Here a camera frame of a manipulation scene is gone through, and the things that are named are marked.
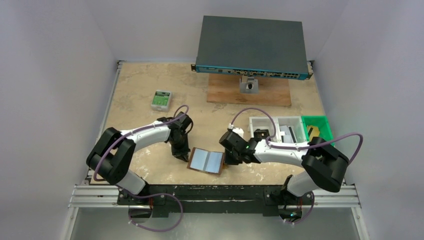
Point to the black cards in left bin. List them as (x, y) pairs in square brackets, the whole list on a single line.
[(261, 133)]

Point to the brown leather card holder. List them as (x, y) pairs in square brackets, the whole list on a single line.
[(209, 162)]

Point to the green white small box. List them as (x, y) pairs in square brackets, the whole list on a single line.
[(161, 101)]

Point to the yellow items in green bin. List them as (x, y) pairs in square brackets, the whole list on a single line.
[(313, 131)]

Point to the green plastic bin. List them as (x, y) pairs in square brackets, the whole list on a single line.
[(320, 121)]

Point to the grey camera on mount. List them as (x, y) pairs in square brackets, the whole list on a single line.
[(248, 85)]

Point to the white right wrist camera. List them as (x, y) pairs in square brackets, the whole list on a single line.
[(237, 130)]

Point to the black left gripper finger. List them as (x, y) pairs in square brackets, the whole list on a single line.
[(184, 154), (175, 151)]

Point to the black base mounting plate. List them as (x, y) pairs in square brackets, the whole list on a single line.
[(267, 200)]

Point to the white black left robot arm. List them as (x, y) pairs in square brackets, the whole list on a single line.
[(112, 154)]

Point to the brown wooden board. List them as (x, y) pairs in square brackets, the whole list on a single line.
[(224, 89)]

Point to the grey cards in middle bin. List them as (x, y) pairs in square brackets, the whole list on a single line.
[(287, 134)]

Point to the white left plastic bin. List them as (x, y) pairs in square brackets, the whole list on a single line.
[(264, 122)]

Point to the white plastic bin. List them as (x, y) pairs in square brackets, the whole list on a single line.
[(264, 122), (296, 123)]

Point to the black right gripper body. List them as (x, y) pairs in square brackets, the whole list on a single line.
[(232, 156)]

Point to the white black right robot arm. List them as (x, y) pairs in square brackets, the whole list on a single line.
[(324, 165)]

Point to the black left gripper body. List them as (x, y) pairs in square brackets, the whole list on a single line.
[(180, 150)]

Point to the white middle plastic bin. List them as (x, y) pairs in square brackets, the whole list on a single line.
[(296, 123)]

